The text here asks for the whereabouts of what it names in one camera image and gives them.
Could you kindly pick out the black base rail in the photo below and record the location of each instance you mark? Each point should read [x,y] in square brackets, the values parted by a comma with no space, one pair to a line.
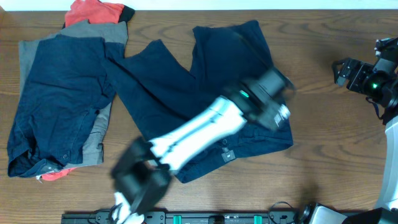
[273,217]

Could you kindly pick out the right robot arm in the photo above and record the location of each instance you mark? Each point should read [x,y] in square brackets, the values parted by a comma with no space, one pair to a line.
[378,82]

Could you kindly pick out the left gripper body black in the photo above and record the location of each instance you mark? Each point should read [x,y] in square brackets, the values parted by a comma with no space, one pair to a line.
[266,116]

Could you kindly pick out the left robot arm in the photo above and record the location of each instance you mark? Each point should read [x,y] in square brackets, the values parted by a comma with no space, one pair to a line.
[144,171]

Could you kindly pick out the navy shorts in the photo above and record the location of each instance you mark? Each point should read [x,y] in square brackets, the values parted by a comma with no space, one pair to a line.
[64,91]
[161,95]

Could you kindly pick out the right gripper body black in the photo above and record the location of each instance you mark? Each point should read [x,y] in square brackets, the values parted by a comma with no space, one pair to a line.
[366,81]

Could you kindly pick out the red garment with black trim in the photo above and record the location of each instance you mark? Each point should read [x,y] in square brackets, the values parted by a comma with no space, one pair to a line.
[95,12]

